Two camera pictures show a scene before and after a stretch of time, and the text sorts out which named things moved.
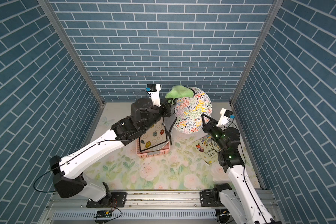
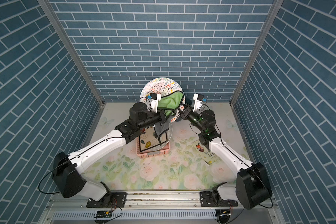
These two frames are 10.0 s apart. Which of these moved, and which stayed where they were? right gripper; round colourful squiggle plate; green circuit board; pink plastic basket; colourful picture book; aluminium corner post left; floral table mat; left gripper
Moved: left gripper; right gripper; round colourful squiggle plate
Stayed: green circuit board; floral table mat; aluminium corner post left; pink plastic basket; colourful picture book
